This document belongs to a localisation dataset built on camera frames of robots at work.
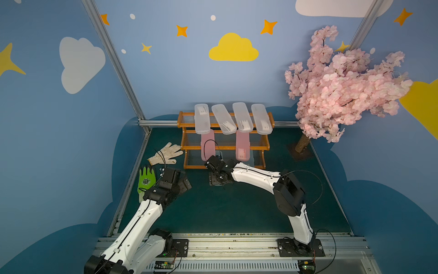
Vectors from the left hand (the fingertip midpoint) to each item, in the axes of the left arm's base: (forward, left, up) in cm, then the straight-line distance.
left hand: (181, 183), depth 83 cm
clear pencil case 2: (+22, -22, +19) cm, 36 cm away
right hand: (+7, -18, -6) cm, 20 cm away
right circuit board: (-31, -58, -13) cm, 67 cm away
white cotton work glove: (+26, +19, -14) cm, 35 cm away
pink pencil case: (+20, -31, +6) cm, 37 cm away
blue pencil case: (+1, -16, +2) cm, 16 cm away
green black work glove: (+7, +23, -10) cm, 26 cm away
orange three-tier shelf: (+21, -21, +6) cm, 30 cm away
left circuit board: (-32, +4, -12) cm, 35 cm away
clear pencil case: (+28, -9, +18) cm, 34 cm away
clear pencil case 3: (+27, -30, +19) cm, 45 cm away
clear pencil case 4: (+22, -40, +19) cm, 49 cm away
